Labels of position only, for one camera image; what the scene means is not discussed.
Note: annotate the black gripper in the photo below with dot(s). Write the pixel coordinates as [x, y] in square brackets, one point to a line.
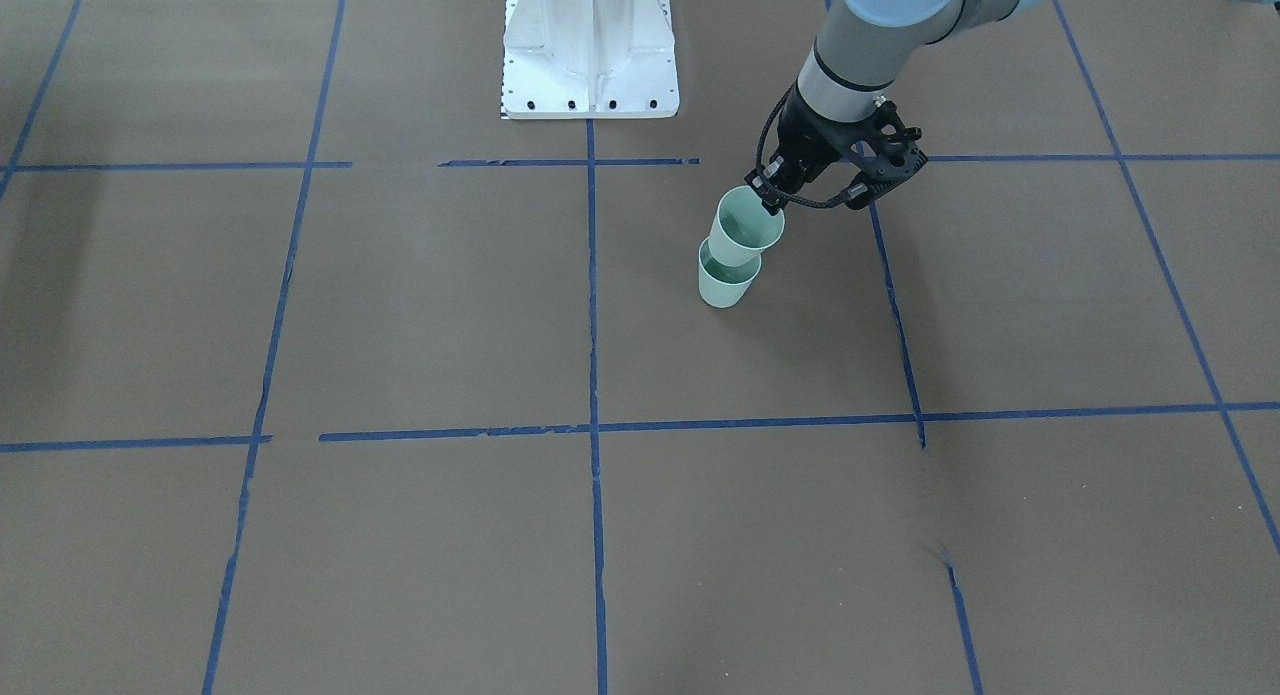
[806, 142]

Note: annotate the pale green cup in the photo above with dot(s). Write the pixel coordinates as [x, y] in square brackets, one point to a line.
[742, 228]
[722, 286]

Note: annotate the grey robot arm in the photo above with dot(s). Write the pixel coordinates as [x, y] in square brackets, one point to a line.
[838, 107]

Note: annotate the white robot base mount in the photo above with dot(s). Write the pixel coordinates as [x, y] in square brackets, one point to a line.
[589, 59]

